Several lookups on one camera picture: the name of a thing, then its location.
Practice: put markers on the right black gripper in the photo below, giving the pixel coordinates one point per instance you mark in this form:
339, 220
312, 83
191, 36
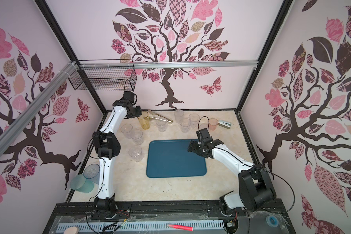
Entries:
196, 146

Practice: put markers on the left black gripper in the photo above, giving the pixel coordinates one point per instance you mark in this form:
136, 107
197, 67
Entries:
138, 107

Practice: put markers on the amber yellow tall glass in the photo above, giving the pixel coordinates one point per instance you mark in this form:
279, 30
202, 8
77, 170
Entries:
144, 120

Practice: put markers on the grey blue plastic cup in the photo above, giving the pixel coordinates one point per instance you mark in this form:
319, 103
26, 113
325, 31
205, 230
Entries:
92, 173

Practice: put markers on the green plastic cup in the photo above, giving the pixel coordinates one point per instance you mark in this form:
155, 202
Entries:
81, 184

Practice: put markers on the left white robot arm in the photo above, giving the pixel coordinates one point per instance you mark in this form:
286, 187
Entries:
107, 148

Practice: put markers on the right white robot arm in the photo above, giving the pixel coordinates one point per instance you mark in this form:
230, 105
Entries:
255, 187

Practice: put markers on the teal rectangular tray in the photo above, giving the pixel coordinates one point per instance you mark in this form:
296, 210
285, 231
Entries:
170, 158

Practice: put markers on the pink plastic cup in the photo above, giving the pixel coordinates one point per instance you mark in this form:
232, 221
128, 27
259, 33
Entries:
213, 123

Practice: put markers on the clear tumbler glass near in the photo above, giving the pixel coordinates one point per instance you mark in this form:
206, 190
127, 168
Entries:
126, 129

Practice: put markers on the white stapler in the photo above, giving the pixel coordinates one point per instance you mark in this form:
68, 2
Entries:
224, 124

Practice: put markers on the clear glass back tall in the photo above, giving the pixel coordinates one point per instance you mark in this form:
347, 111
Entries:
179, 114

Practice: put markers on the metal serving tongs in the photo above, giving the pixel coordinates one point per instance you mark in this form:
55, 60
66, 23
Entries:
156, 116

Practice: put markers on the pink marker pen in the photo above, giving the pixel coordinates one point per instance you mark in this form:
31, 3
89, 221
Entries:
180, 227

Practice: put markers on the blue tape roll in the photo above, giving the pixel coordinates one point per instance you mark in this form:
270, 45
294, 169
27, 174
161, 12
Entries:
272, 221

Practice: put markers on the beige round sponge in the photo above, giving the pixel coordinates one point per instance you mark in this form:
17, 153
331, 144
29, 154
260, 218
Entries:
72, 230

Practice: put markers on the black wire mesh basket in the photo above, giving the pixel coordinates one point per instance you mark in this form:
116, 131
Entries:
105, 75

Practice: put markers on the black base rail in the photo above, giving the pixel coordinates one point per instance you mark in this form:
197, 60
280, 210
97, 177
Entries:
237, 221

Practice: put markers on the white slotted cable duct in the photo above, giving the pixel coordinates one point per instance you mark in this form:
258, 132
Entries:
141, 226

